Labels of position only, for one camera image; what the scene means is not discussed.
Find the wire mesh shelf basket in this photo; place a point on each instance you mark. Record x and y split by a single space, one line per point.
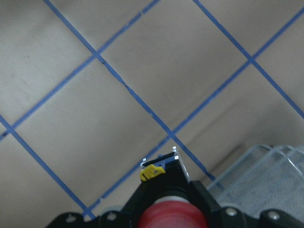
264 178

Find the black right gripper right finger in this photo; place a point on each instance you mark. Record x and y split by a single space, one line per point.
203 200

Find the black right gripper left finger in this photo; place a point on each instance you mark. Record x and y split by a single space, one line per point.
134 207

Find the red emergency stop button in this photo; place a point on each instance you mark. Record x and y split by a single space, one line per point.
171 206

